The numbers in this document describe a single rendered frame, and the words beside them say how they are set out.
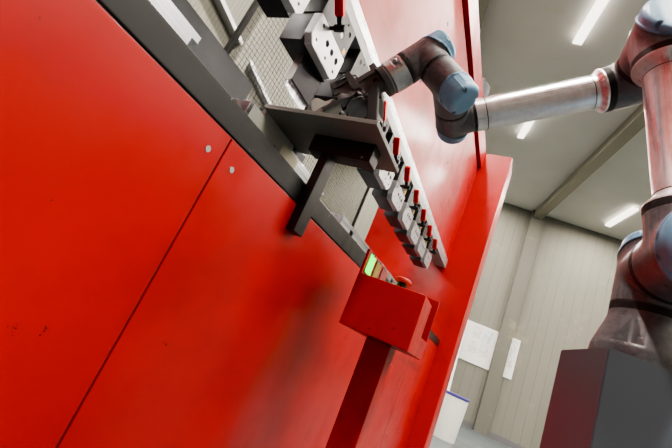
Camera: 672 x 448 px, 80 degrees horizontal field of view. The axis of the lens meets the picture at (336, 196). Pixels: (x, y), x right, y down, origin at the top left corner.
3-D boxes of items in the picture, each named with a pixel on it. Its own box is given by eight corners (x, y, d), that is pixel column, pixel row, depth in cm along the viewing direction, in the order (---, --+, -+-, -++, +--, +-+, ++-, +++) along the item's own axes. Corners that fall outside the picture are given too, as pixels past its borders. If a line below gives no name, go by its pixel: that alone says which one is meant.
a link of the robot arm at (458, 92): (481, 113, 88) (453, 82, 93) (483, 78, 78) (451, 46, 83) (449, 131, 88) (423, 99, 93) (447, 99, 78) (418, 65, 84)
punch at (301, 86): (287, 86, 91) (304, 54, 94) (280, 85, 92) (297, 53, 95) (305, 113, 99) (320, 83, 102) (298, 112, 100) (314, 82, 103)
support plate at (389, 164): (376, 124, 72) (378, 120, 73) (263, 107, 85) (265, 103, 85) (397, 173, 87) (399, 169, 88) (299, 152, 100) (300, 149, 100)
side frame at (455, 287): (409, 496, 230) (512, 157, 300) (289, 424, 270) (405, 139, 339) (417, 489, 251) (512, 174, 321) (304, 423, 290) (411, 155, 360)
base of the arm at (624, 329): (663, 388, 71) (670, 333, 74) (730, 395, 57) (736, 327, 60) (572, 352, 75) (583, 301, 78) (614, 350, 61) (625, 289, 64)
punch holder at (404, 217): (401, 218, 171) (414, 185, 176) (383, 213, 175) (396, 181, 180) (408, 231, 184) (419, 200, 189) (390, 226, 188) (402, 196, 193)
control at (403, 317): (407, 351, 81) (435, 269, 87) (338, 322, 89) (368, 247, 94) (420, 360, 98) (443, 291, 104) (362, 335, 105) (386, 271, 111)
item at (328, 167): (333, 243, 73) (376, 144, 79) (270, 223, 79) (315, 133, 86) (341, 250, 76) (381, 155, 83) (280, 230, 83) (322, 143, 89)
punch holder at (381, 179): (377, 172, 138) (394, 132, 143) (355, 167, 142) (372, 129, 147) (387, 192, 151) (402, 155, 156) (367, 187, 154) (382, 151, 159)
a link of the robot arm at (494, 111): (650, 74, 92) (433, 117, 103) (671, 37, 83) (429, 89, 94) (671, 114, 87) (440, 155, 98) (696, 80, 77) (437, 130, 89)
